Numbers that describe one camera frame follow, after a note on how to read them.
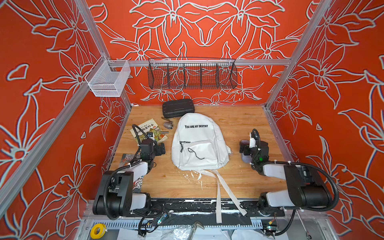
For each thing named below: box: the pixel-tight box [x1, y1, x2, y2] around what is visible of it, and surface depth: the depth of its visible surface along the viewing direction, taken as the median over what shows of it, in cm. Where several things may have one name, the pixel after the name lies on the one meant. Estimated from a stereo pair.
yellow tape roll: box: [90, 223, 107, 239], surface depth 68 cm
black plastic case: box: [162, 99, 195, 119], surface depth 113 cm
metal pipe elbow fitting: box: [163, 121, 174, 130], surface depth 106 cm
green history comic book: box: [129, 118, 168, 144], surface depth 106 cm
